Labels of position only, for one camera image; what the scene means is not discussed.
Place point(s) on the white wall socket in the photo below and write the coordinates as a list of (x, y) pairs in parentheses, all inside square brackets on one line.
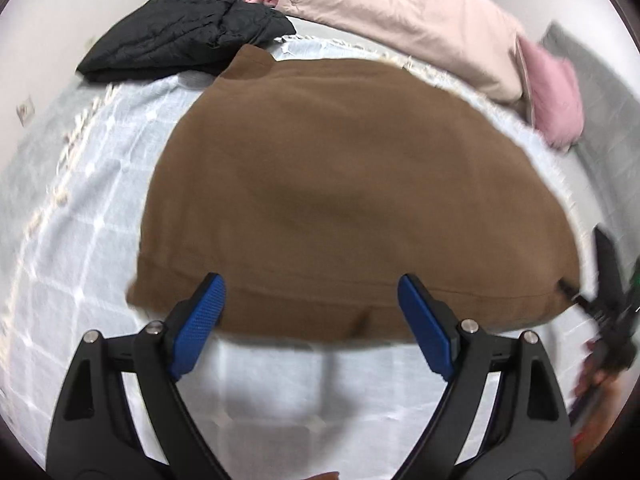
[(25, 111)]

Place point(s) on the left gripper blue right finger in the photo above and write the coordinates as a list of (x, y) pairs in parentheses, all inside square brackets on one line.
[(528, 433)]

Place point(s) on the grey quilted headboard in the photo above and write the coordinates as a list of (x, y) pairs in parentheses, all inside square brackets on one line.
[(609, 146)]

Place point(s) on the pink velvet pillow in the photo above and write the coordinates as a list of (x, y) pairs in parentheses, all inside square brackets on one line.
[(552, 95)]

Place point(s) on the person left hand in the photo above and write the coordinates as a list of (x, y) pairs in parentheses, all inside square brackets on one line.
[(329, 475)]

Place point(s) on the beige duvet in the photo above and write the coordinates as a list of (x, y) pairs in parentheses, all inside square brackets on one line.
[(471, 39)]

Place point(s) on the person right hand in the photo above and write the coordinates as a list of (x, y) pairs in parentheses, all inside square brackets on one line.
[(614, 389)]

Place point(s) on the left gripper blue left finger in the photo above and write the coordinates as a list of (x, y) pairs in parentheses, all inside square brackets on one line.
[(92, 435)]

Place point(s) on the brown wool coat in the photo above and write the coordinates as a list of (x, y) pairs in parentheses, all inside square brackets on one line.
[(313, 186)]

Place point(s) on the black quilted jacket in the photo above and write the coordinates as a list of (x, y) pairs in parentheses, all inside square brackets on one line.
[(167, 37)]

